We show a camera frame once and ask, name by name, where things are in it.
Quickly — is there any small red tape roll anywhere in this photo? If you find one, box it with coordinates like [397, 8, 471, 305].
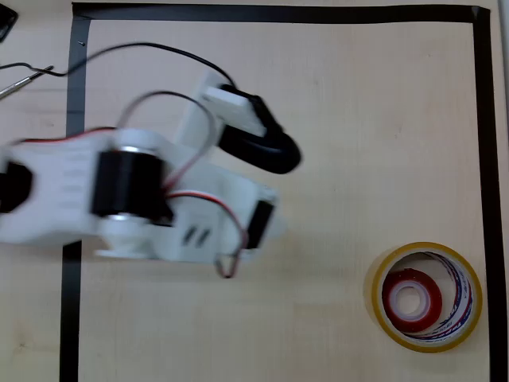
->
[381, 267, 444, 335]

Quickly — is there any large yellow clear tape roll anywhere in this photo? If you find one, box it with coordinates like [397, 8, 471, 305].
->
[363, 241, 484, 354]

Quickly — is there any black tape strip with screw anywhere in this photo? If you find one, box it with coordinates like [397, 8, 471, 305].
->
[59, 14, 93, 382]

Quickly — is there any thin metal screwdriver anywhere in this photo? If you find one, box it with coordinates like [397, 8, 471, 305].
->
[0, 65, 55, 100]

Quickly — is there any black object at table corner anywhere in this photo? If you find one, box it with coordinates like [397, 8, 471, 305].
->
[0, 6, 19, 43]

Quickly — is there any red white black servo cable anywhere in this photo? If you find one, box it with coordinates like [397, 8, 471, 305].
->
[165, 190, 250, 279]
[19, 90, 218, 193]

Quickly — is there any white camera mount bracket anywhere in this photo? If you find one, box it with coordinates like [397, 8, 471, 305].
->
[173, 70, 268, 149]

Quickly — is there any thin black camera cable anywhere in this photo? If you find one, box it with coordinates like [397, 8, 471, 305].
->
[0, 41, 237, 88]

